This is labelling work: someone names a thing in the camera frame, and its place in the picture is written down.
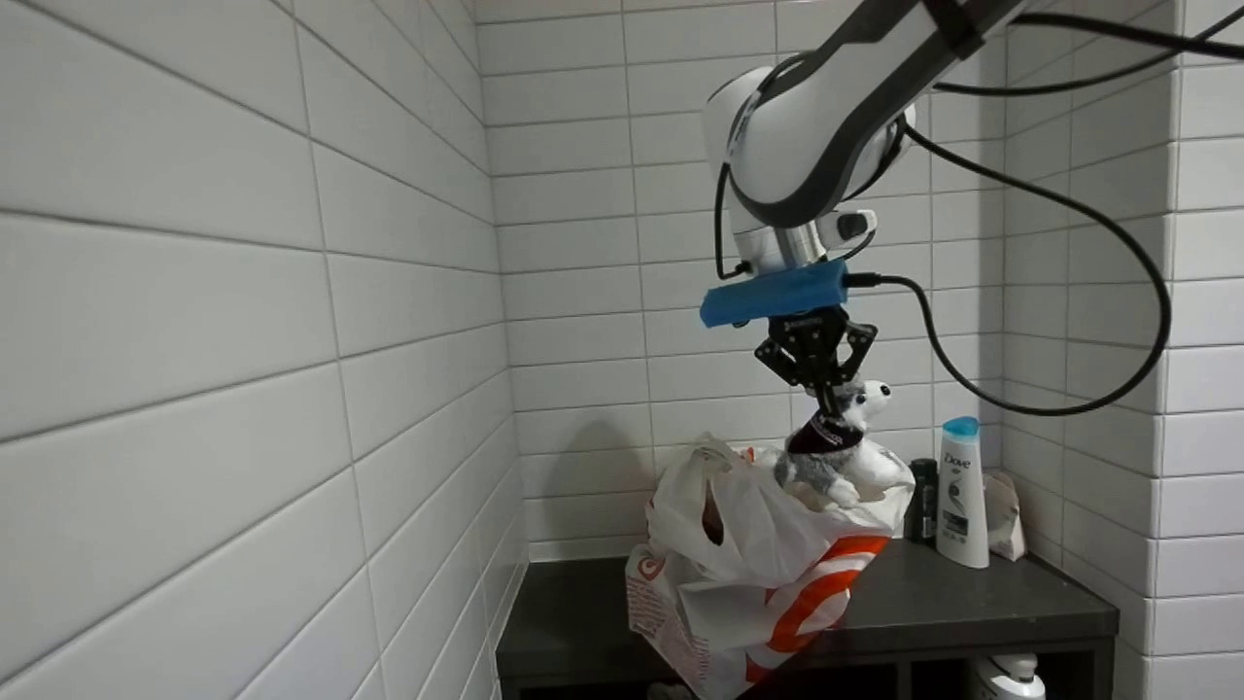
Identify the white shampoo bottle blue cap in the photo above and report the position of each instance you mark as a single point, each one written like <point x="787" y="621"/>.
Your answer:
<point x="963" y="498"/>

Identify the dark shelf unit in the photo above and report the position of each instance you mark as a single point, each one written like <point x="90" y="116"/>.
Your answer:
<point x="975" y="608"/>

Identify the white orange plastic bag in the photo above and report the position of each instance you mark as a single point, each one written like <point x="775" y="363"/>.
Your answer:
<point x="751" y="568"/>

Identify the small black bottle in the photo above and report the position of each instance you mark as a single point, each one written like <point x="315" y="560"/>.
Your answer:
<point x="923" y="498"/>

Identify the small white pouch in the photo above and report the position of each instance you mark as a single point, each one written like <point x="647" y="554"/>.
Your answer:
<point x="1006" y="519"/>

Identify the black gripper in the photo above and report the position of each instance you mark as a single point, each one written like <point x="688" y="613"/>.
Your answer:
<point x="815" y="341"/>

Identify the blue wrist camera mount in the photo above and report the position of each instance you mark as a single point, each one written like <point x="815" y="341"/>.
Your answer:
<point x="775" y="297"/>

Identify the white bottle in shelf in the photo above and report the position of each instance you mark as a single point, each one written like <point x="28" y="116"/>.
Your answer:
<point x="1007" y="679"/>

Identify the white grey dog plush toy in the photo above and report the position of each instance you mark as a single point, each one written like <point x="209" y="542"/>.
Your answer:
<point x="841" y="453"/>

